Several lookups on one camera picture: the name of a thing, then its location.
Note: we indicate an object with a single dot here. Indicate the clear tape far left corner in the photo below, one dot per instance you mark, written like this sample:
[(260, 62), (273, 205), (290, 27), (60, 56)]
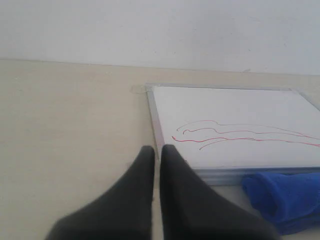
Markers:
[(138, 89)]

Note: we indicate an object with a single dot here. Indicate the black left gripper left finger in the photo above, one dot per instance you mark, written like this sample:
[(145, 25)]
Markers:
[(124, 212)]

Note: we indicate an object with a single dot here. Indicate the blue cloth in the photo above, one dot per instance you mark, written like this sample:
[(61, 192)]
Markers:
[(291, 202)]

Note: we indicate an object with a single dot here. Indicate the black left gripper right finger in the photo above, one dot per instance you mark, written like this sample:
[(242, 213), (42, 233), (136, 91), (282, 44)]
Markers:
[(191, 210)]

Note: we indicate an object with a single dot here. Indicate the white board aluminium frame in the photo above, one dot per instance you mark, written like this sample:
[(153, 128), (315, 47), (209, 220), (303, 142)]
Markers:
[(225, 133)]

